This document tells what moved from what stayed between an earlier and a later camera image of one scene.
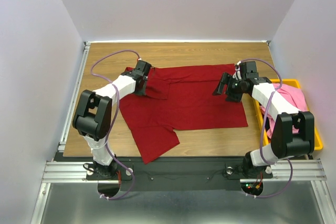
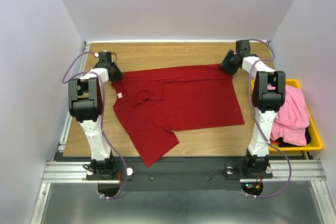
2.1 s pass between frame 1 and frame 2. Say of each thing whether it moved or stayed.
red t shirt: stayed
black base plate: stayed
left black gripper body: moved
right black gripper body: moved
